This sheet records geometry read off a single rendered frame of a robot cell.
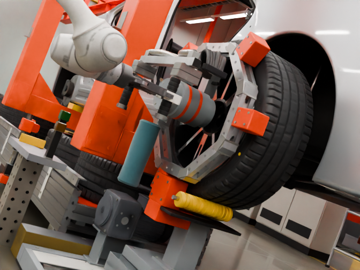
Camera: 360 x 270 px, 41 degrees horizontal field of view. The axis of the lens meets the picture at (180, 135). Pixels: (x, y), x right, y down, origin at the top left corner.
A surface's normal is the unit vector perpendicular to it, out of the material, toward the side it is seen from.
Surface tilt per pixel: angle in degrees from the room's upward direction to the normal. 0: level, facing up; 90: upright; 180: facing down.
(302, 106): 66
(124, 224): 90
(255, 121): 90
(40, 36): 90
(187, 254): 90
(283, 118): 80
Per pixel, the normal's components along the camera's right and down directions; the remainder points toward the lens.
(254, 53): 0.19, 0.66
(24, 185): 0.49, 0.16
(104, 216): -0.79, -0.32
